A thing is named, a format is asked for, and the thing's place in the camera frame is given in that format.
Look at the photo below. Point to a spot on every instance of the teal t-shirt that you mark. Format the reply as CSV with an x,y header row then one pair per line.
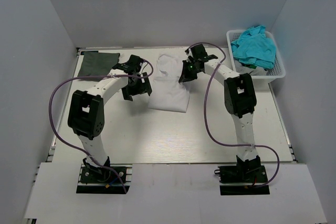
x,y
254,48

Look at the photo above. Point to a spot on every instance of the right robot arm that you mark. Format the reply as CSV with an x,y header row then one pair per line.
x,y
239,100

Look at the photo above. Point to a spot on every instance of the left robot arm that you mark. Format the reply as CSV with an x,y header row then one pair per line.
x,y
86,114

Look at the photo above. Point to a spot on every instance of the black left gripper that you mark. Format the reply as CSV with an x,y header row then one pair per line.
x,y
144,87

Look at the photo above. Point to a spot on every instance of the dark green folded t-shirt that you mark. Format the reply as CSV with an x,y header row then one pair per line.
x,y
97,63

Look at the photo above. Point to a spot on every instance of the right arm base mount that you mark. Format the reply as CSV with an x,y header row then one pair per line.
x,y
232,184

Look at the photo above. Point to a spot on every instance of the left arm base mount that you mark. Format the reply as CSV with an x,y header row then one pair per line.
x,y
91,183

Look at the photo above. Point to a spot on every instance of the white plastic basket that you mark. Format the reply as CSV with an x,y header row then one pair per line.
x,y
277,72

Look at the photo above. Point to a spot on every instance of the grey garment in basket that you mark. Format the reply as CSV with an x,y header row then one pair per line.
x,y
242,69

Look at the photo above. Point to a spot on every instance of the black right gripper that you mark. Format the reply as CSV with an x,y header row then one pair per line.
x,y
186,75

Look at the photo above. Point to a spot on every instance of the white t-shirt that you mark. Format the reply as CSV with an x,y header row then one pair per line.
x,y
168,94

